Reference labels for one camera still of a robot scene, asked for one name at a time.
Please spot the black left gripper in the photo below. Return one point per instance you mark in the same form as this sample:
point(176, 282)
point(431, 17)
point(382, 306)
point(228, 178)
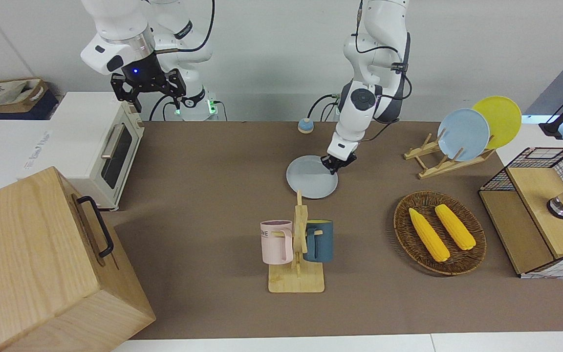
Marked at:
point(342, 160)

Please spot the round wicker basket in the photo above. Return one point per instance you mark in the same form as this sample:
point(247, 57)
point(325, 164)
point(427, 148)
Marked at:
point(408, 234)

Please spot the dark blue mug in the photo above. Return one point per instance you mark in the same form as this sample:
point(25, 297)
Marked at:
point(323, 242)

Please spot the light blue plate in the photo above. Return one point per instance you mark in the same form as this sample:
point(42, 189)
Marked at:
point(462, 134)

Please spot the brown table mat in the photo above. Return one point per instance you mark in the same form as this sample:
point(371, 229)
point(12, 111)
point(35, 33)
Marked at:
point(213, 195)

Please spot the white toaster oven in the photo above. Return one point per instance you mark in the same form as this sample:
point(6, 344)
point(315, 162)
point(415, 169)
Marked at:
point(76, 132)

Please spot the yellow plate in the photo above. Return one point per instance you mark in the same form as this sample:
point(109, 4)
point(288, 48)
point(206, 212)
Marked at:
point(504, 117)

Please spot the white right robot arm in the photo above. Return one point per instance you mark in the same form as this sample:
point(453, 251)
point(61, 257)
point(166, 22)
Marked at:
point(115, 19)

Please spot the wooden drawer box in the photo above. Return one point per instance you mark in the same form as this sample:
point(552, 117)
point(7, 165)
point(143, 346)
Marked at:
point(32, 274)

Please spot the wooden plate rack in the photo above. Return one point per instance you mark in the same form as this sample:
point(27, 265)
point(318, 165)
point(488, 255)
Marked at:
point(433, 166)

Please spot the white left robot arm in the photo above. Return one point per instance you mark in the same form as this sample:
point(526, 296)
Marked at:
point(384, 29)

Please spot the yellow corn cob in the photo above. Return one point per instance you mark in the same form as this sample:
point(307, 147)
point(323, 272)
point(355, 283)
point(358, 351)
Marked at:
point(455, 227)
point(428, 234)

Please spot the small blue round knob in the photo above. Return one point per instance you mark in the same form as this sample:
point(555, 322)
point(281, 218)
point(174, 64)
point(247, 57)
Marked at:
point(305, 126)

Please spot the cardboard box with bag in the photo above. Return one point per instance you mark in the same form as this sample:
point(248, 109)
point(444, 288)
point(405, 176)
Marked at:
point(8, 95)

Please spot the wooden mug rack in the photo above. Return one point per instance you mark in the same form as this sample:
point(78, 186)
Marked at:
point(298, 281)

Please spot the gray plate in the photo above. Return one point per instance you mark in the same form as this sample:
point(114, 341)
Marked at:
point(308, 181)

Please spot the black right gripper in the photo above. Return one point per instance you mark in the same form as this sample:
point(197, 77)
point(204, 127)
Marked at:
point(142, 73)

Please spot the pink mug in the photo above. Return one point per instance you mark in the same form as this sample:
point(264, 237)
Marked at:
point(275, 244)

